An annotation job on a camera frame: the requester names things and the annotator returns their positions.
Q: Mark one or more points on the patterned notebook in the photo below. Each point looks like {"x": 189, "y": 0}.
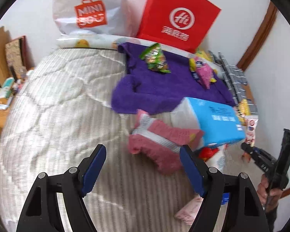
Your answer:
{"x": 14, "y": 53}

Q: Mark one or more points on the person's right hand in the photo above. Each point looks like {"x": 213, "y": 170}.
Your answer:
{"x": 264, "y": 191}

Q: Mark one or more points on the red paper shopping bag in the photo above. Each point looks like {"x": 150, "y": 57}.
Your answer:
{"x": 176, "y": 17}

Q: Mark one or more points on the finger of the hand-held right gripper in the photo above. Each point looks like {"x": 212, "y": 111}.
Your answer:
{"x": 256, "y": 154}
{"x": 288, "y": 149}

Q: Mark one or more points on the white red snack packet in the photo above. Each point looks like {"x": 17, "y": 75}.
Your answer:
{"x": 251, "y": 130}

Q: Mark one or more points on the wooden door frame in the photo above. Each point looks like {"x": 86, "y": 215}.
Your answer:
{"x": 258, "y": 36}

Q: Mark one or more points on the brown cardboard piece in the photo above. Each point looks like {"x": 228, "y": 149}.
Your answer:
{"x": 247, "y": 90}

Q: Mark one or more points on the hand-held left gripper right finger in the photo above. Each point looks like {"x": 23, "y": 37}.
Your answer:
{"x": 192, "y": 171}

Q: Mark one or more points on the blue tissue box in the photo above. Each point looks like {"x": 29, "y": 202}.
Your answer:
{"x": 217, "y": 123}

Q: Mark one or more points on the purple towel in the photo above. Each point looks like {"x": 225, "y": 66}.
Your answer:
{"x": 159, "y": 89}

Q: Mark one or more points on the grey checked cloth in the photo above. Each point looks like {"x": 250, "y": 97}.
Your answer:
{"x": 234, "y": 77}

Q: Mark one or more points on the small pink snack packet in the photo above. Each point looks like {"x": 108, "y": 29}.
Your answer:
{"x": 189, "y": 211}

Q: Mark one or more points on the yellow snack bag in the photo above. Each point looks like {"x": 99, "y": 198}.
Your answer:
{"x": 203, "y": 54}

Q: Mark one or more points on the teal box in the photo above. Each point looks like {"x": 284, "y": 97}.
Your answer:
{"x": 7, "y": 83}

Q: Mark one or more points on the green snack packet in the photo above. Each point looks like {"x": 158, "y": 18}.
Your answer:
{"x": 156, "y": 58}

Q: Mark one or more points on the rolled fruit print mat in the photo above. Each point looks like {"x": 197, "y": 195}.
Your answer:
{"x": 87, "y": 42}

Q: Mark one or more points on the white plastic shopping bag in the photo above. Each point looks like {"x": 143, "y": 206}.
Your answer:
{"x": 91, "y": 7}

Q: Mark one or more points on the pink snack packet purple top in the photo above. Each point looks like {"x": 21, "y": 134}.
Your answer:
{"x": 203, "y": 73}

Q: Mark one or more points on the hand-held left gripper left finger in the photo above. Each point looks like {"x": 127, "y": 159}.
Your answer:
{"x": 94, "y": 171}

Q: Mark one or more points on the large pink snack packet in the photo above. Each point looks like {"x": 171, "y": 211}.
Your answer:
{"x": 159, "y": 140}

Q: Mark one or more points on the wooden bedside table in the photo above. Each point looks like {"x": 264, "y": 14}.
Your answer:
{"x": 0, "y": 116}

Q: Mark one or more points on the person's right forearm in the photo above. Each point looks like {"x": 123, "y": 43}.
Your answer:
{"x": 272, "y": 218}

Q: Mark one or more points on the small blue wrapper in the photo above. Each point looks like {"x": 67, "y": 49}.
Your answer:
{"x": 224, "y": 198}

